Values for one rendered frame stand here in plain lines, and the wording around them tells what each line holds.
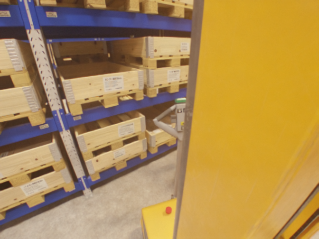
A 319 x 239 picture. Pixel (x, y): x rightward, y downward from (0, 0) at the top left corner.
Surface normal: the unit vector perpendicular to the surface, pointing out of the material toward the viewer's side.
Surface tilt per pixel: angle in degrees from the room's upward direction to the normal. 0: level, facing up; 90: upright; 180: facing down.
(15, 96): 90
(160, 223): 0
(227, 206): 90
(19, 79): 90
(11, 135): 90
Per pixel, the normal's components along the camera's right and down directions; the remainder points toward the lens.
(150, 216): 0.00, -0.88
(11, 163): 0.58, 0.38
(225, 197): -0.95, 0.14
